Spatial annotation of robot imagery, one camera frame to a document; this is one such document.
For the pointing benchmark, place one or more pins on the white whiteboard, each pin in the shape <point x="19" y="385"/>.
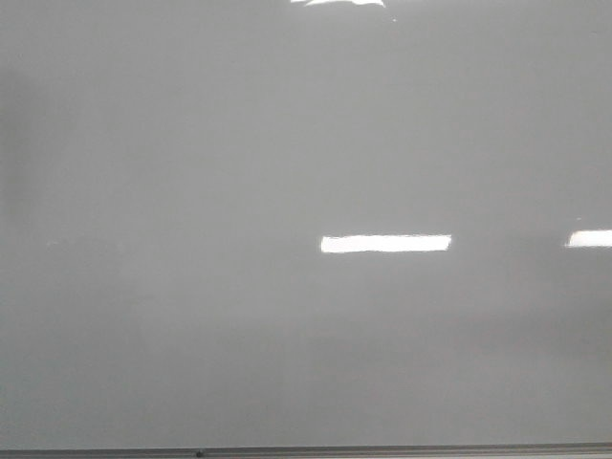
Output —
<point x="259" y="223"/>

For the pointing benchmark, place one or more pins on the grey aluminium whiteboard frame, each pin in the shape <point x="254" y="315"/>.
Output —
<point x="565" y="450"/>

